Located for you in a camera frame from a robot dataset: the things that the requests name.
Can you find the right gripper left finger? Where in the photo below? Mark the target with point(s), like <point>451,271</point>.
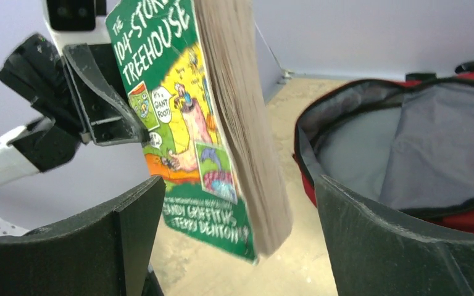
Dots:
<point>104,250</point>

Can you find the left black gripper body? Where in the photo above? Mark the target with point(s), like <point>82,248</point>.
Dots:
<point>35,71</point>

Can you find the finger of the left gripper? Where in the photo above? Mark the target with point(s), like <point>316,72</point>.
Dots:
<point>99,95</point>

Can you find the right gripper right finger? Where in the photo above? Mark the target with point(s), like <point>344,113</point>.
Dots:
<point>375,250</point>

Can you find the green treehouse paperback book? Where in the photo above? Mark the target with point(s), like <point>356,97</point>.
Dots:
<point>189,71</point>

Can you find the red backpack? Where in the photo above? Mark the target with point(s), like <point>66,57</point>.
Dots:
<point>408,145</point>

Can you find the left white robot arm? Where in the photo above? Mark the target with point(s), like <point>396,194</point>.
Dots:
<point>81,150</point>

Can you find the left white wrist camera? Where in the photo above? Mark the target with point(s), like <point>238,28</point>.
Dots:
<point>77,21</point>

